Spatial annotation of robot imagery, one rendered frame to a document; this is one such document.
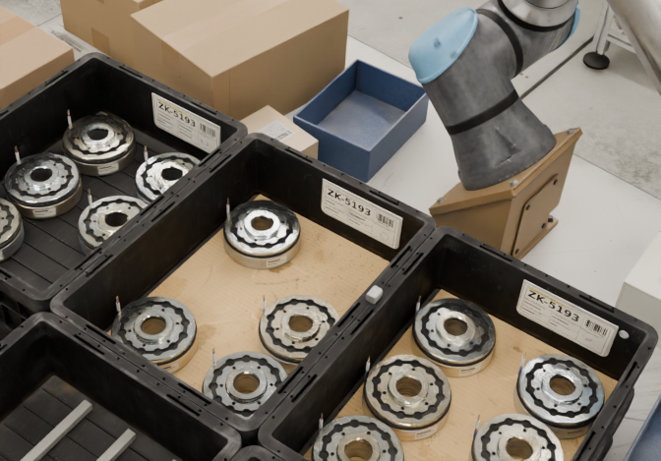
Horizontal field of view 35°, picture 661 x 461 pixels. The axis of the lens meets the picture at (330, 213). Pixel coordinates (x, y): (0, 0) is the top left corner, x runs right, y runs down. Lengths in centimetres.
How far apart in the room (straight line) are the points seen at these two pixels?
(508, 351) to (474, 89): 38
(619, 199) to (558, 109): 133
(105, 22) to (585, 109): 161
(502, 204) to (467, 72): 19
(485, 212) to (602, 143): 152
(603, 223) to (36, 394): 92
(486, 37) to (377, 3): 192
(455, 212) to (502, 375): 32
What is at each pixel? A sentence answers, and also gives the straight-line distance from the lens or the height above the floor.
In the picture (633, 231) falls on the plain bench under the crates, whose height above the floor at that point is 70.
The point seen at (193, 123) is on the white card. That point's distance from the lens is 150.
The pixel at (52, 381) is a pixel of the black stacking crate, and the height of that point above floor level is 83.
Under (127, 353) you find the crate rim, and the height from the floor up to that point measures 93.
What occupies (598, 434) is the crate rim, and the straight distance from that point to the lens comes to 117.
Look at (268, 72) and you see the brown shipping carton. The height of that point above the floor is 81.
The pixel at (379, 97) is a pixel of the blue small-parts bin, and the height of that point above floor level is 71.
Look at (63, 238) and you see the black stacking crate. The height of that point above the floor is 83.
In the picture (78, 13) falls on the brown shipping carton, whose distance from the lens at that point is 200.
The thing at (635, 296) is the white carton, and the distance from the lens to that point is 153.
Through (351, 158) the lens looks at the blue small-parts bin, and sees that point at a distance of 170.
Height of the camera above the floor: 186
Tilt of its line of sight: 45 degrees down
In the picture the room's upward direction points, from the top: 4 degrees clockwise
